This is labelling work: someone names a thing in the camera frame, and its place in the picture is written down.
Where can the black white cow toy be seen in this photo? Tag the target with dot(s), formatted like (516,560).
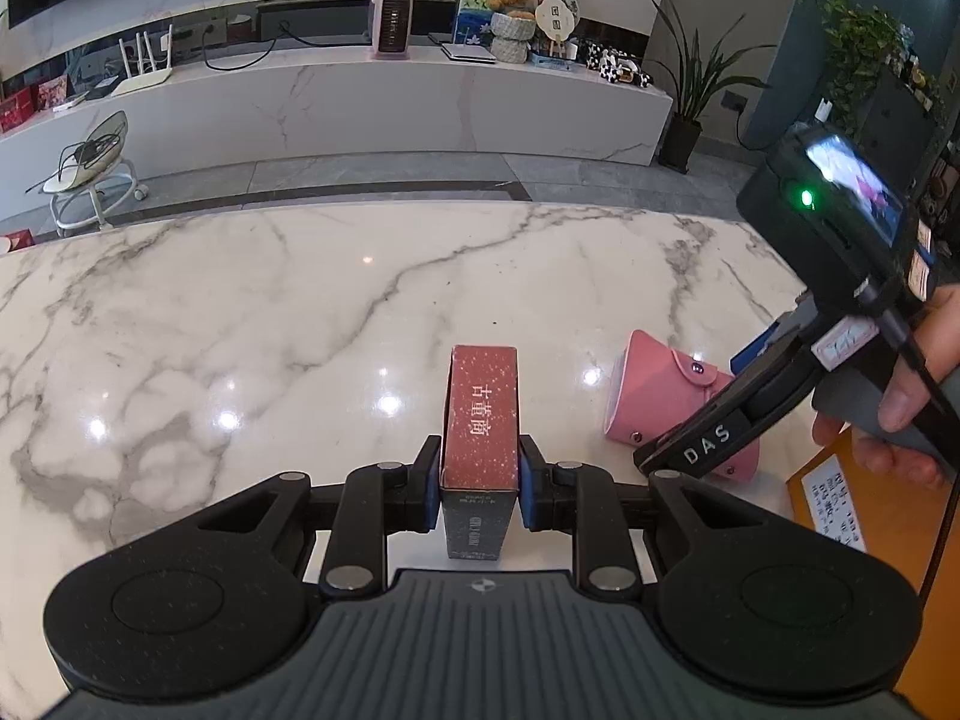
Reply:
(616,66)

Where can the red gift box on shelf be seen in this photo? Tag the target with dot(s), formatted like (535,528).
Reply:
(17,109)

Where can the pink small heater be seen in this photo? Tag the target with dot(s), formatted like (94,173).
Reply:
(391,21)

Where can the orange cardboard box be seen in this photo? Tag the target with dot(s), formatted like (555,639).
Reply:
(897,522)

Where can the baby bouncer seat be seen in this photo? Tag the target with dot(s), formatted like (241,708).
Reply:
(95,169)

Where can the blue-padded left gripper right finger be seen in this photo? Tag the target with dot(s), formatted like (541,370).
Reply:
(536,493)

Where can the person right hand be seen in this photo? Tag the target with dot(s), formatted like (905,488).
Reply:
(906,395)

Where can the potted plant black pot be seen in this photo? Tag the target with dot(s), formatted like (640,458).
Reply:
(698,75)

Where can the hanging ivy plant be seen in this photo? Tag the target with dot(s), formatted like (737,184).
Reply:
(862,45)

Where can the teddy bear in knitted basket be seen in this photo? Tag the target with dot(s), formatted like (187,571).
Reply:
(512,27)

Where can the white wifi router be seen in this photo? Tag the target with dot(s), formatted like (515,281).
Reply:
(152,67)

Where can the silver laptop on shelf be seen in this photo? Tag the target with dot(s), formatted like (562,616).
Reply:
(468,53)

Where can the white marble tv cabinet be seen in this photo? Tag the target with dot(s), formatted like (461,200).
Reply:
(302,103)

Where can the white round fan sign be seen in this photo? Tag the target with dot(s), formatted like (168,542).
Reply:
(556,20)

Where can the pink snap wallet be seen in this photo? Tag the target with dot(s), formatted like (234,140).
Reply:
(657,388)

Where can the red patterned small box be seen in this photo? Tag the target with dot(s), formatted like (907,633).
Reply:
(479,474)

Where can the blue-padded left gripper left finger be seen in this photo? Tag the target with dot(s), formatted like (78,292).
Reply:
(423,486)

